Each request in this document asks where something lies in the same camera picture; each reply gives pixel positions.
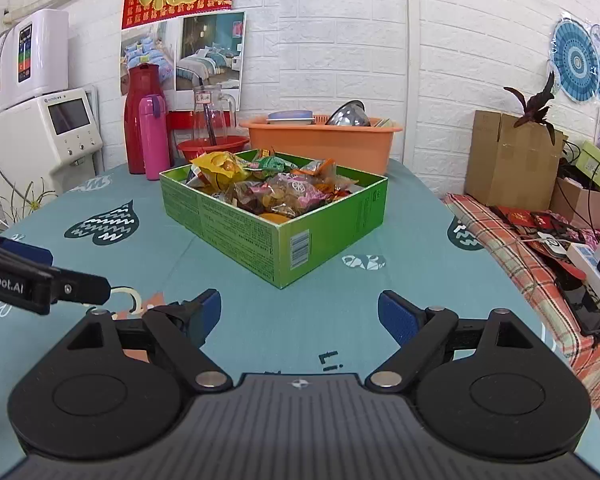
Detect bedding wall poster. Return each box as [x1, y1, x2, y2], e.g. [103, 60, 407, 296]
[120, 10, 246, 111]

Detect white wall pipe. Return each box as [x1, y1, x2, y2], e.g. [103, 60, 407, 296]
[405, 0, 421, 166]

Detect purple leaf plant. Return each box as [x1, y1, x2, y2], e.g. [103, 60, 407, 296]
[503, 71, 563, 143]

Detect small cardboard box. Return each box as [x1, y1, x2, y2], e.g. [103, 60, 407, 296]
[550, 177, 600, 231]

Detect white appliance with screen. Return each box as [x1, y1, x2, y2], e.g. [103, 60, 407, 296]
[0, 87, 103, 196]

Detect red envelopes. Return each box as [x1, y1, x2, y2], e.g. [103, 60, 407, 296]
[490, 205, 581, 241]

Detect black phone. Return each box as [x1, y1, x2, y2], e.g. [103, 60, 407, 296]
[555, 277, 600, 336]

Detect pink clear snack packet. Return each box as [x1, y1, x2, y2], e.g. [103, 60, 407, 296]
[275, 172, 326, 211]

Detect green cardboard box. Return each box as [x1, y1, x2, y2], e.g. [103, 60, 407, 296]
[159, 149, 388, 290]

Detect large cardboard box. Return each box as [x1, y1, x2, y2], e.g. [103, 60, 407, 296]
[464, 110, 568, 211]

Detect white power strip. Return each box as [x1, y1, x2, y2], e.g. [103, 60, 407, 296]
[567, 242, 600, 308]

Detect blue decorative wall plates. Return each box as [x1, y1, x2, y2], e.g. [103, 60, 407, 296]
[550, 17, 600, 108]

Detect red plastic basin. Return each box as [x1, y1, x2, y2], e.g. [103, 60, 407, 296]
[176, 136, 251, 163]

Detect green spider plant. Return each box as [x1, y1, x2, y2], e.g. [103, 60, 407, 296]
[0, 177, 56, 231]

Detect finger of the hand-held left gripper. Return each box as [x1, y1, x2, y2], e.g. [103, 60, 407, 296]
[0, 230, 54, 267]
[54, 268, 114, 307]

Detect blue lid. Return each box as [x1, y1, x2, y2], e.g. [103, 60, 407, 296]
[267, 110, 315, 126]

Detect yellow chips packet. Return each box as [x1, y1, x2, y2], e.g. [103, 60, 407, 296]
[190, 151, 251, 183]

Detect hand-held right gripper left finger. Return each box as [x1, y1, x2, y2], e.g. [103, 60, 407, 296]
[55, 288, 233, 393]

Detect pink thermos bottle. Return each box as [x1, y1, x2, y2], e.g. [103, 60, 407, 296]
[139, 95, 170, 181]

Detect red thermos jug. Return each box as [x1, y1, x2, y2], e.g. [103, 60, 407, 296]
[124, 64, 173, 175]

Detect glass pitcher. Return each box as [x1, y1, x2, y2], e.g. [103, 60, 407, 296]
[192, 86, 238, 151]

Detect orange plastic basin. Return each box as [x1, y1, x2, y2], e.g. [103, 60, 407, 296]
[239, 116, 403, 176]

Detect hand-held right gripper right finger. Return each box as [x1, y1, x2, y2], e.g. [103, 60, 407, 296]
[366, 290, 548, 393]

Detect metal bowl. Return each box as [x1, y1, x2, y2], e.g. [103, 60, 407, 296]
[325, 101, 372, 128]

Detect green snack packet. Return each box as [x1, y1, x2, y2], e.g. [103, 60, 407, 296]
[252, 156, 298, 172]

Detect white water purifier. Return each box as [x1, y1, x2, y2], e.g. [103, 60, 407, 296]
[0, 9, 71, 111]

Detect plaid cloth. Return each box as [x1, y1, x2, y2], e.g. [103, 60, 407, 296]
[442, 192, 600, 411]

